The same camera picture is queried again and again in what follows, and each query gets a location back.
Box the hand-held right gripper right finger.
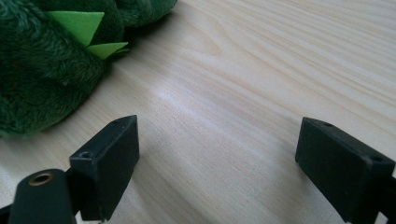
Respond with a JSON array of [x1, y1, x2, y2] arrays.
[[294, 116, 396, 224]]

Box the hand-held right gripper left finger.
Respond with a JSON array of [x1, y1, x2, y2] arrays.
[[68, 114, 141, 222]]

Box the green plush garment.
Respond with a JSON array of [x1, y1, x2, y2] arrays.
[[0, 0, 179, 140]]

